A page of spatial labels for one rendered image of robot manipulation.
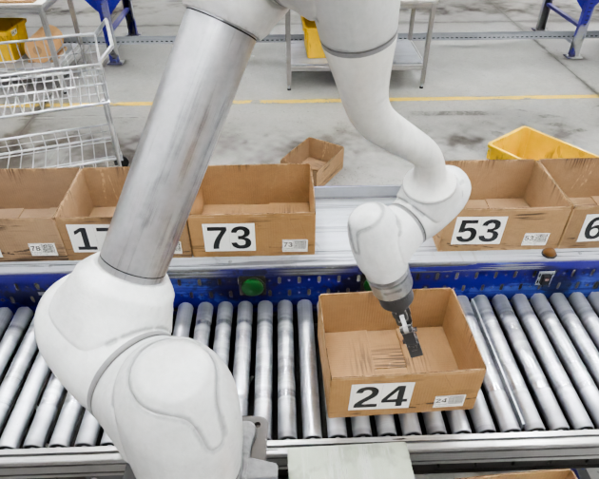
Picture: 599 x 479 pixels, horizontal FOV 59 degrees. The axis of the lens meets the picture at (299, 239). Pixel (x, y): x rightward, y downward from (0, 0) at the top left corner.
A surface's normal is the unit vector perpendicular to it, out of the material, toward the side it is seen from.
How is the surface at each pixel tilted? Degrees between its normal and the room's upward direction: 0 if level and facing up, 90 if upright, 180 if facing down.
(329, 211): 0
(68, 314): 54
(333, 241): 0
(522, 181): 90
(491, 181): 89
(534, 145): 86
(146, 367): 11
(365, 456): 0
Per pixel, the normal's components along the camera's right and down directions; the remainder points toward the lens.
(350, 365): -0.03, -0.78
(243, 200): 0.04, 0.62
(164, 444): 0.03, 0.40
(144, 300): 0.69, -0.20
